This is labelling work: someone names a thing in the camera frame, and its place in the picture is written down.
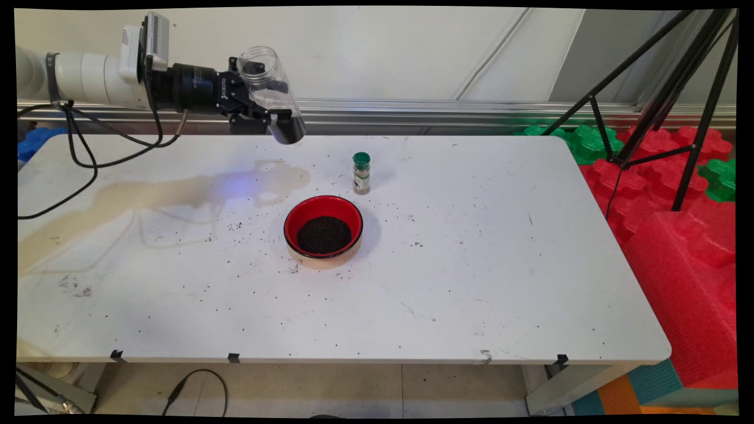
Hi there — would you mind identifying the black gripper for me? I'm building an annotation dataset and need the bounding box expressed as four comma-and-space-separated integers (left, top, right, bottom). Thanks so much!
154, 56, 294, 135

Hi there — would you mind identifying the clear plastic jar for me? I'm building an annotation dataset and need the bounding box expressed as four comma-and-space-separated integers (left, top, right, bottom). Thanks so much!
236, 46, 307, 145

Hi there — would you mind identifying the pile of black seeds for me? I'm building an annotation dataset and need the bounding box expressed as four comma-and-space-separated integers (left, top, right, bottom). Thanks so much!
296, 216, 353, 256
271, 118, 306, 145

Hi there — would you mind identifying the red bowl with beige outside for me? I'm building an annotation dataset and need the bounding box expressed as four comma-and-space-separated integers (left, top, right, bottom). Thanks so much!
283, 195, 364, 270

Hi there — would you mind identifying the green-capped spice bottle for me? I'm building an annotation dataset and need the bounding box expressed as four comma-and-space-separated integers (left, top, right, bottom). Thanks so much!
352, 152, 372, 196

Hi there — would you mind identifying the blue foam mat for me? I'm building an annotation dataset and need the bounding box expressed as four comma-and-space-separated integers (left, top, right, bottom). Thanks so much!
18, 127, 68, 163

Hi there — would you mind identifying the grey metal table leg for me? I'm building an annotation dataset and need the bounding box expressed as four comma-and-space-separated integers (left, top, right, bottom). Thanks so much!
15, 360, 98, 414

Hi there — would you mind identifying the green foam puzzle mat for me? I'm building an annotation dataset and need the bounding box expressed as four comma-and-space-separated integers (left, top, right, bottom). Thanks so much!
698, 158, 737, 203
512, 124, 624, 165

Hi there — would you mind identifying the red foam floor mat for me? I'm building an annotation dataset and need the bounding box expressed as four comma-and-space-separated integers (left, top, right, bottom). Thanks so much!
580, 125, 737, 216

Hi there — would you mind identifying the black tripod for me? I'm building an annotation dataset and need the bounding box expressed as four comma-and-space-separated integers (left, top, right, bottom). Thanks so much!
539, 9, 740, 211

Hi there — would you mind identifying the teal and orange foam mat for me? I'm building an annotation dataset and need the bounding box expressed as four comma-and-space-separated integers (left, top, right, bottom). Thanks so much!
571, 359, 737, 416

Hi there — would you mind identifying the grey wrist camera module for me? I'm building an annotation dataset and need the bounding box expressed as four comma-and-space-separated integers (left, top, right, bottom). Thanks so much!
121, 12, 171, 82

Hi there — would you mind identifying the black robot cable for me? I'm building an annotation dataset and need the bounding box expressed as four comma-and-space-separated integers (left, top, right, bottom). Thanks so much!
18, 71, 164, 220
65, 106, 190, 148

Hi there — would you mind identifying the aluminium wall rail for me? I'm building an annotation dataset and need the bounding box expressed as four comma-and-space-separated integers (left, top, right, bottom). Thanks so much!
18, 96, 737, 136

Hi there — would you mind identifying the black strap on arm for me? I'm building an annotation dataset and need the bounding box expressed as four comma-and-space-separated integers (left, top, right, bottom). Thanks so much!
46, 52, 62, 107

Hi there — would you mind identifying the white wall cable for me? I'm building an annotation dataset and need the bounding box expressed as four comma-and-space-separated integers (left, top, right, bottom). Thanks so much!
452, 8, 531, 101

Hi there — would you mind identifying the black floor cable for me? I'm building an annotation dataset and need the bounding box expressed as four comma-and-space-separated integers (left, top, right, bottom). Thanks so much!
162, 369, 229, 417

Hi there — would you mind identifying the thin tripod cable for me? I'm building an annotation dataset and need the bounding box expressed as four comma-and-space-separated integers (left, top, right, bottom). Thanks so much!
605, 162, 626, 220

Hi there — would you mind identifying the white table leg frame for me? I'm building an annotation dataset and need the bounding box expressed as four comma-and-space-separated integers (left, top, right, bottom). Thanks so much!
524, 363, 628, 416

